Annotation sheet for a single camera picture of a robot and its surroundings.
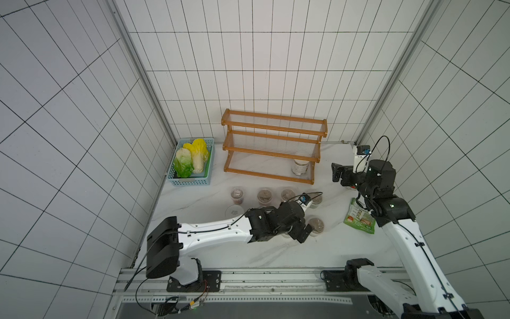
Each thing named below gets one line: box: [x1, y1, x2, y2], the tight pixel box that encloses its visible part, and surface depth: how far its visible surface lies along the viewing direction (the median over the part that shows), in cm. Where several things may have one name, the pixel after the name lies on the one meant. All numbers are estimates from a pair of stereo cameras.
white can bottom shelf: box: [291, 158, 310, 177], surface depth 100 cm
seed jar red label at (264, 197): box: [256, 188, 273, 207], surface depth 93 cm
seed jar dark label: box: [231, 187, 244, 205], surface depth 93 cm
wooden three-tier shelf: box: [221, 108, 329, 185], surface depth 105 cm
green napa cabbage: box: [173, 147, 194, 178], surface depth 101 cm
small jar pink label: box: [308, 217, 325, 238], surface depth 83 cm
